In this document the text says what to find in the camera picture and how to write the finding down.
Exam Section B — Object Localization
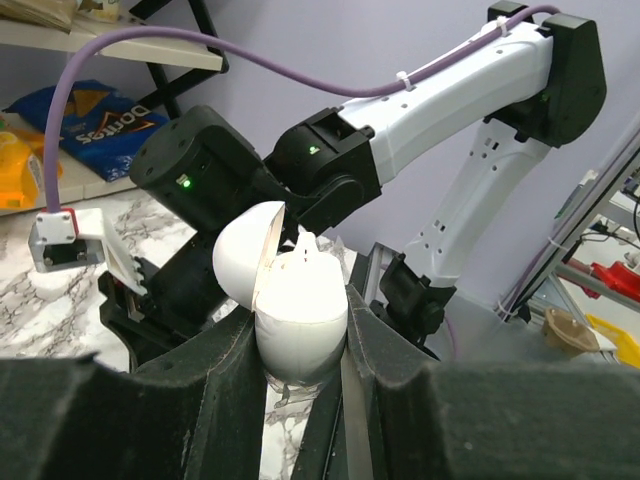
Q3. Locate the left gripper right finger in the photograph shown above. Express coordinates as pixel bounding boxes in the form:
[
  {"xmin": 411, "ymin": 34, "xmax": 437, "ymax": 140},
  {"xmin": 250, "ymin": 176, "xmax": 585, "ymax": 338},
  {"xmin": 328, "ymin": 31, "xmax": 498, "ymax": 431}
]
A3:
[{"xmin": 342, "ymin": 288, "xmax": 639, "ymax": 479}]

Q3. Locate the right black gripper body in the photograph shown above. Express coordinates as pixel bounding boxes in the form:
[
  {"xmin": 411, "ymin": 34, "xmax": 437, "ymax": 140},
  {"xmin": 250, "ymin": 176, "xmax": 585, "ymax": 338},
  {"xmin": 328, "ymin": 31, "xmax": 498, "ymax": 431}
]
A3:
[{"xmin": 97, "ymin": 104, "xmax": 286, "ymax": 374}]

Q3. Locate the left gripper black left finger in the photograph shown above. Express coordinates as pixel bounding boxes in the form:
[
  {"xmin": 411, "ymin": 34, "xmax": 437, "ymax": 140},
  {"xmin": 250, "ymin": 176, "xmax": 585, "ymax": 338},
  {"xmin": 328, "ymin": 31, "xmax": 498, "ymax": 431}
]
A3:
[{"xmin": 1, "ymin": 308, "xmax": 265, "ymax": 479}]

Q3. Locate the single white earbud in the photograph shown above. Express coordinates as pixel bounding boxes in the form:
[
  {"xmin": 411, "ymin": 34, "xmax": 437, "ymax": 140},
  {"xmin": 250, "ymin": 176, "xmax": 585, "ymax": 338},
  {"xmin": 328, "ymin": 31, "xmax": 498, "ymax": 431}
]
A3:
[{"xmin": 293, "ymin": 232, "xmax": 319, "ymax": 262}]

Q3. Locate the white earbud charging case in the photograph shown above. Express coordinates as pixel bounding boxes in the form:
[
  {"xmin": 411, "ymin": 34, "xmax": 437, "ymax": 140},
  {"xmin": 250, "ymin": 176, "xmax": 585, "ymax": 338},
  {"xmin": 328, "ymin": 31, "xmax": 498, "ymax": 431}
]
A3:
[{"xmin": 212, "ymin": 201, "xmax": 348, "ymax": 385}]

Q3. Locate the blue Doritos bag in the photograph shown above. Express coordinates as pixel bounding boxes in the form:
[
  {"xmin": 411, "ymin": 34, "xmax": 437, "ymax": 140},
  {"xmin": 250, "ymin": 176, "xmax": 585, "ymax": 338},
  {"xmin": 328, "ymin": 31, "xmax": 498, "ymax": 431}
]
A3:
[{"xmin": 2, "ymin": 78, "xmax": 169, "ymax": 184}]

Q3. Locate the orange snack bag lower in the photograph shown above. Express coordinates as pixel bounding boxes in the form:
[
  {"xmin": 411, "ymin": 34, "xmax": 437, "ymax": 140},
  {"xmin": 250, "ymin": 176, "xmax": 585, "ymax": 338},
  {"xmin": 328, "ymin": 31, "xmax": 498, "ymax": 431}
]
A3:
[{"xmin": 1, "ymin": 116, "xmax": 44, "ymax": 210}]

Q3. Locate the gold blue snack bag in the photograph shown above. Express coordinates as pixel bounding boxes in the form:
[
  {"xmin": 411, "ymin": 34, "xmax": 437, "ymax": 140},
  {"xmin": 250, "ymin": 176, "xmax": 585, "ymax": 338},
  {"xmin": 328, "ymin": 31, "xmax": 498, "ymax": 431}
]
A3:
[{"xmin": 1, "ymin": 0, "xmax": 78, "ymax": 33}]

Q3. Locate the yellow plastic bin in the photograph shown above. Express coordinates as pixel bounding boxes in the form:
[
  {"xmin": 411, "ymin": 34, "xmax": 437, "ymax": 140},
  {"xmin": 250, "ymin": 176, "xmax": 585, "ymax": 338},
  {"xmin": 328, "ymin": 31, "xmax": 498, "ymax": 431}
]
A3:
[{"xmin": 586, "ymin": 314, "xmax": 640, "ymax": 369}]

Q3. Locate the red plastic part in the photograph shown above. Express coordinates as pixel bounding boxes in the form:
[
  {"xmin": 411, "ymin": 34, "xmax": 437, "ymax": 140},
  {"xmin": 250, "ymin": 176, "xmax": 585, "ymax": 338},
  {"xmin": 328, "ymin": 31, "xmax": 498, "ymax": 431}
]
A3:
[{"xmin": 590, "ymin": 261, "xmax": 640, "ymax": 302}]

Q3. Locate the black frame shelf rack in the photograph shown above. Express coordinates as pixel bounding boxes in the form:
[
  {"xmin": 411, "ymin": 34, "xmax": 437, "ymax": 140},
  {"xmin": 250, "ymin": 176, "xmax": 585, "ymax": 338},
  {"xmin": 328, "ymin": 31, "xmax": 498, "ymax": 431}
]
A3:
[{"xmin": 1, "ymin": 1, "xmax": 229, "ymax": 204}]

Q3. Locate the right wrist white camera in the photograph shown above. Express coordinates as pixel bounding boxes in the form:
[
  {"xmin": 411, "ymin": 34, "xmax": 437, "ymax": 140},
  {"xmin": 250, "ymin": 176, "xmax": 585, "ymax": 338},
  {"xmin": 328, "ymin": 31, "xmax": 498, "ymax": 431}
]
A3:
[{"xmin": 28, "ymin": 208, "xmax": 147, "ymax": 296}]

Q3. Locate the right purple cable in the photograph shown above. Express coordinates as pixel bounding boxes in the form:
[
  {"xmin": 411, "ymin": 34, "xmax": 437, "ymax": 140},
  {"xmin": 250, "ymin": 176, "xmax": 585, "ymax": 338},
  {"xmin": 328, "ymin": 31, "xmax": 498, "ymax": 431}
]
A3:
[{"xmin": 43, "ymin": 3, "xmax": 561, "ymax": 214}]

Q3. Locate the aluminium frame post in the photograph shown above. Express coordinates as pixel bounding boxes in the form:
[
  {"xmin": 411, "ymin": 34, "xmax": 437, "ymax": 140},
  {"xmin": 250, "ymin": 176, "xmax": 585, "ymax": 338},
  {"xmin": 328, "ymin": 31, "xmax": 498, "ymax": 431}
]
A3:
[{"xmin": 493, "ymin": 125, "xmax": 639, "ymax": 319}]

